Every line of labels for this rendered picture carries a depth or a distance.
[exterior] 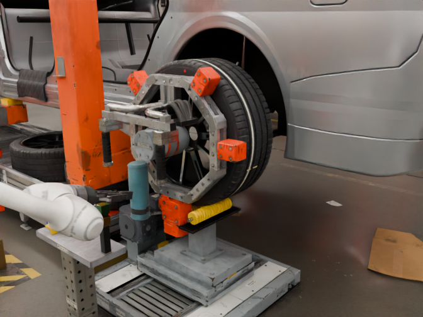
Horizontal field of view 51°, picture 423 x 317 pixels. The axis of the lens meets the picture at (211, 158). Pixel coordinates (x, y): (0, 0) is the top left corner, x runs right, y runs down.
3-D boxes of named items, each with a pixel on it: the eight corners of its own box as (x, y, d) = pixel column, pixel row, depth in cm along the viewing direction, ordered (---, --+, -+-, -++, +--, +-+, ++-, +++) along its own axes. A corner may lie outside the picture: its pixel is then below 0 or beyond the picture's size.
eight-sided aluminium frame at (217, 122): (226, 209, 184) (227, 78, 169) (216, 214, 179) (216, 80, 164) (143, 181, 219) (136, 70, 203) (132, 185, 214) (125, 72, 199)
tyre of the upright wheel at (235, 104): (214, 215, 226) (302, 147, 183) (182, 230, 210) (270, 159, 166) (153, 112, 241) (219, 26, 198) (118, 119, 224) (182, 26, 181)
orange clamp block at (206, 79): (212, 94, 177) (222, 77, 172) (199, 97, 172) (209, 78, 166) (201, 83, 180) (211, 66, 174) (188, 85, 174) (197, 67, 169)
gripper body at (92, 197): (90, 189, 148) (111, 188, 156) (74, 183, 153) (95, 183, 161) (87, 211, 149) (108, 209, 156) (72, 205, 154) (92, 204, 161)
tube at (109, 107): (167, 109, 187) (166, 84, 184) (131, 116, 173) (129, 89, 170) (140, 105, 198) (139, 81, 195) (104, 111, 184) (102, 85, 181)
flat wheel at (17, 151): (-8, 178, 320) (-13, 147, 313) (51, 154, 380) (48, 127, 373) (70, 187, 299) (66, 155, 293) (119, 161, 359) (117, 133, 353)
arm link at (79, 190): (60, 182, 149) (75, 182, 154) (56, 208, 149) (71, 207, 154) (77, 187, 143) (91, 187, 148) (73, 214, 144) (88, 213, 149)
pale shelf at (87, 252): (126, 253, 182) (126, 246, 181) (90, 269, 169) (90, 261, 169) (70, 224, 209) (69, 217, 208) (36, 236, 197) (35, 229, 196)
